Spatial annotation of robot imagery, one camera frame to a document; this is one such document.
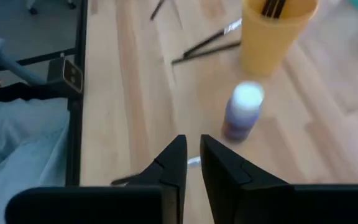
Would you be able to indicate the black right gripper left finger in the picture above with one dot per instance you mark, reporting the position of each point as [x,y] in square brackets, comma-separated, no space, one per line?
[160,199]

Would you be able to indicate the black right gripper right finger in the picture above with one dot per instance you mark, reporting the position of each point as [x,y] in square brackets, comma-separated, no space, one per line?
[244,199]

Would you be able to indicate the paintbrushes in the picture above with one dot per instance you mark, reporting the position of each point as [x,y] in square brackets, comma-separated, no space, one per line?
[281,7]

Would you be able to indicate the small purple paint bottle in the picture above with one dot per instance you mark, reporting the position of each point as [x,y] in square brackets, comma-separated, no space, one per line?
[241,118]

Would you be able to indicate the light blue cloth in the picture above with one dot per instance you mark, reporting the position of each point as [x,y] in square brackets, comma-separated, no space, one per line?
[20,149]

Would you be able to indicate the thin black paintbrush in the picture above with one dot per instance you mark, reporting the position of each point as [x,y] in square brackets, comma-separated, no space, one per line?
[210,52]

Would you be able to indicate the yellow plastic cup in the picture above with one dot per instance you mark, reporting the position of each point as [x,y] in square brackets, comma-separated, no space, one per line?
[266,46]

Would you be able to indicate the black aluminium table frame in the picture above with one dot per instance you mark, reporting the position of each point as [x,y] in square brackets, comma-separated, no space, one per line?
[74,140]

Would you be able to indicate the small black silver-faced camera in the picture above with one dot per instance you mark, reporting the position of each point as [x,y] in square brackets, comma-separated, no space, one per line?
[59,77]

